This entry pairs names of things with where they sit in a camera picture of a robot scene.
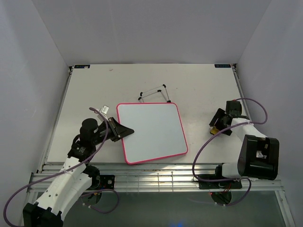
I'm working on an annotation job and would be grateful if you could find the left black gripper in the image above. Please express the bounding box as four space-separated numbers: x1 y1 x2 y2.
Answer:
92 117 134 146

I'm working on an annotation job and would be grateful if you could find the yellow bone-shaped eraser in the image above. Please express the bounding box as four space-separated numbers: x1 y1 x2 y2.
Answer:
210 126 220 135

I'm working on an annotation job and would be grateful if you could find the pink framed whiteboard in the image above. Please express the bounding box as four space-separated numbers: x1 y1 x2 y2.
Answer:
116 103 188 165

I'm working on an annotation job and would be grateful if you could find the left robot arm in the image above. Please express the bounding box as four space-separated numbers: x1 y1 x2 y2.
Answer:
23 117 134 227

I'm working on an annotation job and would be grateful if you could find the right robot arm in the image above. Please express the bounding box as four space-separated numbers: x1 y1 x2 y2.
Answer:
209 100 279 188

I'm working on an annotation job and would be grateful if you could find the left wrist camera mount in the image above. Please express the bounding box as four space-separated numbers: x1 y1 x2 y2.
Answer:
98 105 109 121

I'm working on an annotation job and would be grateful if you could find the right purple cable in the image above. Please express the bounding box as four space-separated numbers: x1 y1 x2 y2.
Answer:
192 97 269 206

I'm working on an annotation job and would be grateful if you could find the purple cable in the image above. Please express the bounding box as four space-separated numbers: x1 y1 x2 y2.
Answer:
192 97 269 206
3 107 120 227

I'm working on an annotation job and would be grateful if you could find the aluminium frame rail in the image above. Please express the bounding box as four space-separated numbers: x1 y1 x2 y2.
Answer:
28 164 284 192

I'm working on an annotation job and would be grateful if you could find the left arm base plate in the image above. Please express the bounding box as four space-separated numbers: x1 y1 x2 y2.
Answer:
96 175 115 190

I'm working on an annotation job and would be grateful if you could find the wire whiteboard stand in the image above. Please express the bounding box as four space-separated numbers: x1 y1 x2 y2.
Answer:
138 84 171 103

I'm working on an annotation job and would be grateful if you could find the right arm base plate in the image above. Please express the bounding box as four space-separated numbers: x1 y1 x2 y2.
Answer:
193 174 242 190

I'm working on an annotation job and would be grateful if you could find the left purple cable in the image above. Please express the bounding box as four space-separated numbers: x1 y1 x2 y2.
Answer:
3 107 120 227

